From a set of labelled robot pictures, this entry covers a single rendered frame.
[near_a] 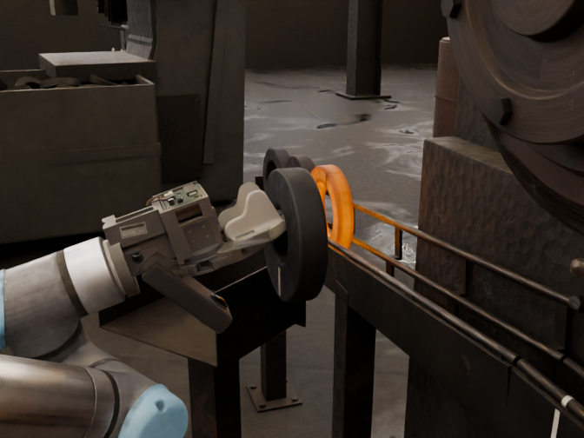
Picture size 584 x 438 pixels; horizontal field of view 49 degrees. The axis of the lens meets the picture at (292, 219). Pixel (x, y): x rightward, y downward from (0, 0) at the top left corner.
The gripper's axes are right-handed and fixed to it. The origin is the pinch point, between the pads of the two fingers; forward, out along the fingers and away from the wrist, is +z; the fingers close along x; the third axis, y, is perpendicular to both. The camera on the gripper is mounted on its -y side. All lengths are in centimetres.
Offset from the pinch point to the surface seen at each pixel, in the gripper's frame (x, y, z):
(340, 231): 39.7, -22.0, 16.7
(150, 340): 22.0, -19.2, -21.4
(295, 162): 66, -14, 19
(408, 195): 256, -116, 124
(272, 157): 85, -17, 18
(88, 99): 212, -5, -23
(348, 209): 40.0, -18.6, 19.5
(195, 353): 14.9, -20.1, -15.9
